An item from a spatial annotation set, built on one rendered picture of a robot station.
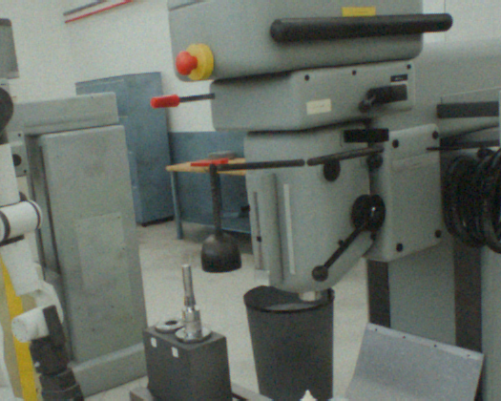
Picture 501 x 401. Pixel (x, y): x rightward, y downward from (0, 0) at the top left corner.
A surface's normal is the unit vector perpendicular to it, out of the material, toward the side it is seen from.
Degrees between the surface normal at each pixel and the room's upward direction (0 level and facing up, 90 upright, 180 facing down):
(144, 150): 90
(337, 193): 90
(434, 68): 90
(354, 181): 90
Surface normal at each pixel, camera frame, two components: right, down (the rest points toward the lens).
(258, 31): -0.05, 0.21
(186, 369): -0.81, 0.20
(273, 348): -0.55, 0.29
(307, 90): 0.59, 0.10
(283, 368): -0.36, 0.29
